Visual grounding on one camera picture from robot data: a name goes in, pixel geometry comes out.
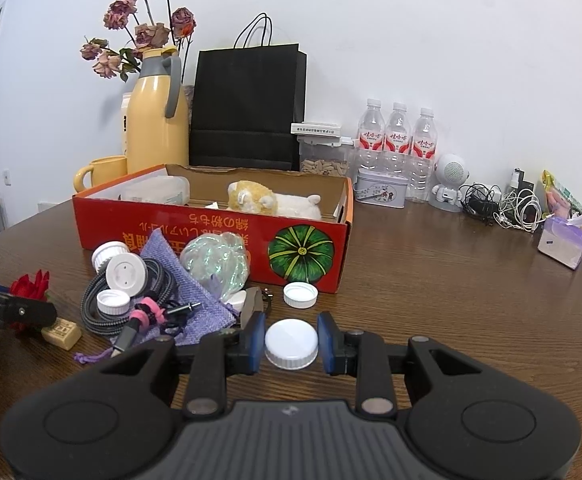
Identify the red cardboard box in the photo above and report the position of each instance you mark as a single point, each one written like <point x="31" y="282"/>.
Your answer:
<point x="101" y="220"/>

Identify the dried pink rose bouquet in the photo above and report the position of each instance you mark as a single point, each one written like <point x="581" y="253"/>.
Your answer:
<point x="148" y="35"/>

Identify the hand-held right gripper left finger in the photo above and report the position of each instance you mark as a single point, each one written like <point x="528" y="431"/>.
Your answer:
<point x="257" y="342"/>

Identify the white robot-shaped speaker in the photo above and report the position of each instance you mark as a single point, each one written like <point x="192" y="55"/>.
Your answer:
<point x="451" y="172"/>

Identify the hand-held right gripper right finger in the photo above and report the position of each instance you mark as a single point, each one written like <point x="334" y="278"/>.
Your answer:
<point x="325" y="342"/>

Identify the colourful snack bag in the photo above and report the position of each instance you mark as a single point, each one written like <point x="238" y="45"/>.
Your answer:
<point x="563" y="197"/>

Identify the beige mahjong tile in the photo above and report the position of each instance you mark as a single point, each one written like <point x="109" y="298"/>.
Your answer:
<point x="61" y="334"/>

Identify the white round plastic reel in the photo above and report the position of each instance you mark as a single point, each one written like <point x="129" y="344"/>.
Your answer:
<point x="126" y="270"/>

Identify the yellow mug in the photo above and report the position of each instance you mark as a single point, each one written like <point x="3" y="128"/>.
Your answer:
<point x="108" y="172"/>

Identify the clear snack container white lid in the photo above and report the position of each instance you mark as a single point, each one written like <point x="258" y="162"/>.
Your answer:
<point x="323" y="152"/>

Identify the clear water bottle red label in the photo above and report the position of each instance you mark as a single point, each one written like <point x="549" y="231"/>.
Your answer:
<point x="371" y="130"/>
<point x="398" y="132"/>
<point x="423" y="150"/>

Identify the yellow thermos jug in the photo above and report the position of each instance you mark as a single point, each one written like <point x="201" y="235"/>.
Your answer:
<point x="156" y="130"/>

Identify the purple cloth pouch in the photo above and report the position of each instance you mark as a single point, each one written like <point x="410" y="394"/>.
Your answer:
<point x="196" y="305"/>

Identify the purple tissue pack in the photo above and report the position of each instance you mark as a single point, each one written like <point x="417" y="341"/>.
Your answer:
<point x="563" y="245"/>

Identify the clear plastic container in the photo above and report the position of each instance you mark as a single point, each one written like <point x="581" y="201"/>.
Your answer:
<point x="156" y="191"/>

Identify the yellow and white plush toy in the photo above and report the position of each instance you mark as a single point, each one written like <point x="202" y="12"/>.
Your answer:
<point x="251" y="195"/>

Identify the black paper bag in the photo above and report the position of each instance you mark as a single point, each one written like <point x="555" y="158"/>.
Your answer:
<point x="246" y="110"/>

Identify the white drink carton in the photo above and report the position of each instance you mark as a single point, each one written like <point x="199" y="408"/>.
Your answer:
<point x="126" y="125"/>

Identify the white wall socket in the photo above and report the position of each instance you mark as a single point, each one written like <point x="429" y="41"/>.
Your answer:
<point x="6" y="176"/>

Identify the red artificial rose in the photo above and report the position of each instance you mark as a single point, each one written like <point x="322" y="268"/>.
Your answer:
<point x="31" y="286"/>

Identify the small black device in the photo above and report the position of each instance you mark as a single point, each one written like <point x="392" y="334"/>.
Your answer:
<point x="521" y="180"/>

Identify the iridescent plastic ball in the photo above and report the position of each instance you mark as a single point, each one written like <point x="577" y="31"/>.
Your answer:
<point x="216" y="265"/>

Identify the white printed tin box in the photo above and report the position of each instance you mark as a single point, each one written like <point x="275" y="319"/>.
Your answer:
<point x="381" y="192"/>

